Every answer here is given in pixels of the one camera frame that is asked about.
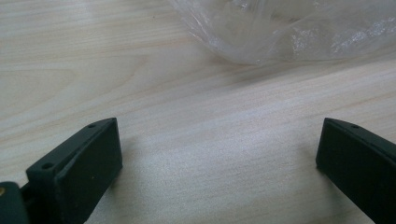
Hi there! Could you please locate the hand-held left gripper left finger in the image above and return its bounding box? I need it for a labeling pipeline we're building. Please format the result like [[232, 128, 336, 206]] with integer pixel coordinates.
[[20, 117, 123, 224]]

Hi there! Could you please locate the clear plastic bag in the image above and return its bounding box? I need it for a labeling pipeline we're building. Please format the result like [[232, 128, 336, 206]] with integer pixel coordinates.
[[167, 0, 396, 66]]

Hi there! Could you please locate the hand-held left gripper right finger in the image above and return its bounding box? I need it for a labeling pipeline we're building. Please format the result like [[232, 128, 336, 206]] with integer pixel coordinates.
[[315, 117, 396, 224]]

